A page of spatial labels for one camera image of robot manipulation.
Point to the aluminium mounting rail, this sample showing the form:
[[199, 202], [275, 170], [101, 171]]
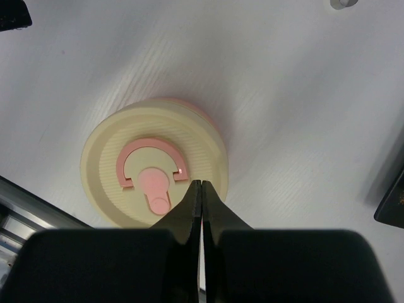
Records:
[[23, 214]]

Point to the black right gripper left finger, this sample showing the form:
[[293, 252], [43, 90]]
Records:
[[181, 277]]

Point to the pink metal tongs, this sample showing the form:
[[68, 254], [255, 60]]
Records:
[[342, 4]]

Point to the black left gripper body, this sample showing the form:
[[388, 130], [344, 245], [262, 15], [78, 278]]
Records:
[[14, 15]]

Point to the cream lid with pink handle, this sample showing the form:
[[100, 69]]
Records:
[[138, 163]]

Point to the cream pink round bowl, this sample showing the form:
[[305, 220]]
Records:
[[193, 108]]

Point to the black square plate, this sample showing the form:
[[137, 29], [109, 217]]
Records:
[[390, 209]]

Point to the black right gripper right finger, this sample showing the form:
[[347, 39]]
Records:
[[217, 218]]

